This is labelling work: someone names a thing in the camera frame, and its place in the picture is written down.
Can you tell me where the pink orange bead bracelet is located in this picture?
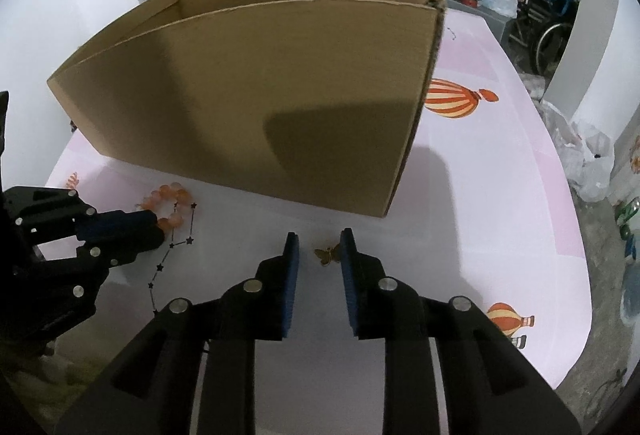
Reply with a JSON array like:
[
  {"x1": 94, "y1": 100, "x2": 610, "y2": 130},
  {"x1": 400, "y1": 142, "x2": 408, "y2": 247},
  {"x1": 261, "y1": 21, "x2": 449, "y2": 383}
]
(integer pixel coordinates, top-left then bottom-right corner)
[{"x1": 136, "y1": 182, "x2": 196, "y2": 234}]

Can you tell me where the gold butterfly hair clip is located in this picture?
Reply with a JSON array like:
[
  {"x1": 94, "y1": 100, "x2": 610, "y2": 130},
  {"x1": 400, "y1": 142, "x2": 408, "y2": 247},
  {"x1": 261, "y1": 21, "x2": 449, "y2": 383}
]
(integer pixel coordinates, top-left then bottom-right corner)
[{"x1": 314, "y1": 245, "x2": 341, "y2": 267}]

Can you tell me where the black star chain necklace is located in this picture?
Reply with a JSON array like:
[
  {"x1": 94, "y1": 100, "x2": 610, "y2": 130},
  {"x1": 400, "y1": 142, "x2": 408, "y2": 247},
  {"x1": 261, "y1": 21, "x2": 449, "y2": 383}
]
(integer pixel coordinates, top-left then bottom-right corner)
[{"x1": 146, "y1": 200, "x2": 199, "y2": 316}]

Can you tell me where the pink balloon print tablecloth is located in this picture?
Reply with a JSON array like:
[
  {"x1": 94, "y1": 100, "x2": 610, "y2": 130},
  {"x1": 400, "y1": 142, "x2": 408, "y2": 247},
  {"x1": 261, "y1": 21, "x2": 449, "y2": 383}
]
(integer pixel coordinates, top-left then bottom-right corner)
[{"x1": 55, "y1": 10, "x2": 591, "y2": 434}]

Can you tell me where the brown cardboard box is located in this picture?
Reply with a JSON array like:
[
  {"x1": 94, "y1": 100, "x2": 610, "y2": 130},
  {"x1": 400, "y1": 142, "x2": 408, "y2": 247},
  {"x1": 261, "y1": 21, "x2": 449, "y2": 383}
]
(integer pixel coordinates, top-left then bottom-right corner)
[{"x1": 48, "y1": 0, "x2": 446, "y2": 218}]

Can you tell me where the green bottle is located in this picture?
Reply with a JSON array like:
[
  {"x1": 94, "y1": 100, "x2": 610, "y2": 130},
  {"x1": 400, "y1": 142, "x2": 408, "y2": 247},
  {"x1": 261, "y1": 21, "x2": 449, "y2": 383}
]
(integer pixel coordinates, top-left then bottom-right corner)
[{"x1": 615, "y1": 197, "x2": 640, "y2": 240}]

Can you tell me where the wheelchair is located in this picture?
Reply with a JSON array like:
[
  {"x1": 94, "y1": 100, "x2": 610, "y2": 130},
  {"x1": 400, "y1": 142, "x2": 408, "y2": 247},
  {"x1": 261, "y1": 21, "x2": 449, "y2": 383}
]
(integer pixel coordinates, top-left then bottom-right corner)
[{"x1": 510, "y1": 0, "x2": 578, "y2": 78}]

